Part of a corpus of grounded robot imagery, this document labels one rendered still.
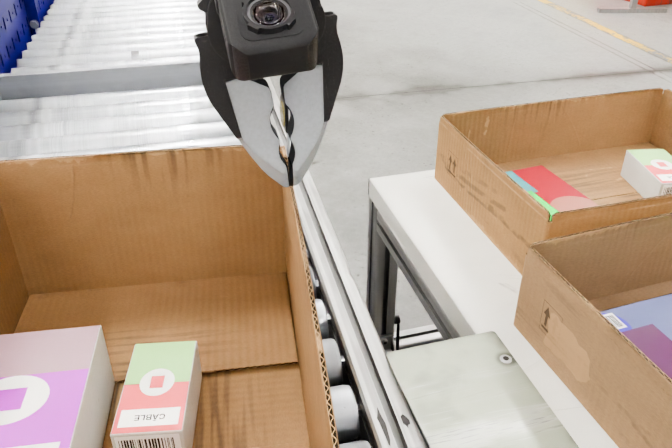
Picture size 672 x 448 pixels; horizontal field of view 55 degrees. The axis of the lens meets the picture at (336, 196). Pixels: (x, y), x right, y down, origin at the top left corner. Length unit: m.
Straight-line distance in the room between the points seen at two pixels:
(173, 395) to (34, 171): 0.27
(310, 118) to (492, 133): 0.57
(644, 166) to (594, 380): 0.42
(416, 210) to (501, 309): 0.22
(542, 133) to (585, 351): 0.48
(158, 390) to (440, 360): 0.27
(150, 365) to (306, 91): 0.29
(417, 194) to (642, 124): 0.40
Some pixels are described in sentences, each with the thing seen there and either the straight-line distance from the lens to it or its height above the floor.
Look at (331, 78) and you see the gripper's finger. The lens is 0.42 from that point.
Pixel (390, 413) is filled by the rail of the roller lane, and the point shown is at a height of 0.73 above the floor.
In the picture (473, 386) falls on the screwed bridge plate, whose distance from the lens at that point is 0.63.
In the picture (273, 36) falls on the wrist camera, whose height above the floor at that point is 1.11.
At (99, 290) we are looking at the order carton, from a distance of 0.76.
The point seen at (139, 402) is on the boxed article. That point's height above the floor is 0.80.
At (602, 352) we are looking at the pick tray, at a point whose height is 0.82.
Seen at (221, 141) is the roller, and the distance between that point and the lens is 1.08.
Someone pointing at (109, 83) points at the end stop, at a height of 0.76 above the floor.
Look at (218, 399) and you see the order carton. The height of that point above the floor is 0.75.
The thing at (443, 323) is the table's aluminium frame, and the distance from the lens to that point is 0.76.
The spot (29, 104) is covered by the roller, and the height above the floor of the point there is 0.74.
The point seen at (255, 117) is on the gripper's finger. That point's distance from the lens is 0.42.
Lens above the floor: 1.20
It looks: 30 degrees down
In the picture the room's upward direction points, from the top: straight up
